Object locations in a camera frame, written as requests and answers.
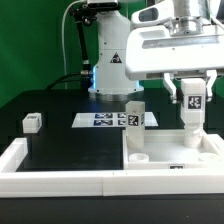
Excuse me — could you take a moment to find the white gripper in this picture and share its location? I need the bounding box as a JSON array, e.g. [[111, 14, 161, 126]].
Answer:
[[125, 6, 224, 104]]

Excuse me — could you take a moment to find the white square table top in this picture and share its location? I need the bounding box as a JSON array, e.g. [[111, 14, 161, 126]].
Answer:
[[123, 130, 224, 170]]

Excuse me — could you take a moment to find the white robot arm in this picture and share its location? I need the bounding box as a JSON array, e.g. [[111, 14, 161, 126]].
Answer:
[[87, 0, 224, 101]]

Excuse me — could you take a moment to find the white marker sheet with tags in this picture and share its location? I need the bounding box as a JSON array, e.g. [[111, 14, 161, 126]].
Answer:
[[72, 112, 158, 128]]

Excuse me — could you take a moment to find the white U-shaped fence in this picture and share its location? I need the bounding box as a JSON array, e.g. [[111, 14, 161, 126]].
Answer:
[[0, 138, 224, 198]]

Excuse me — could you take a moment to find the black cable bundle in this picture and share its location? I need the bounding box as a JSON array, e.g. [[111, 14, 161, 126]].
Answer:
[[45, 73, 93, 91]]

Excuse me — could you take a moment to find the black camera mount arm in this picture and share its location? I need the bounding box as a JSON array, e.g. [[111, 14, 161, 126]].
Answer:
[[69, 3, 101, 78]]

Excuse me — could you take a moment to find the white cable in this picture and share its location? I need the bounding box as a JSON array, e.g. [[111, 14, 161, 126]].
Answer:
[[61, 0, 84, 90]]

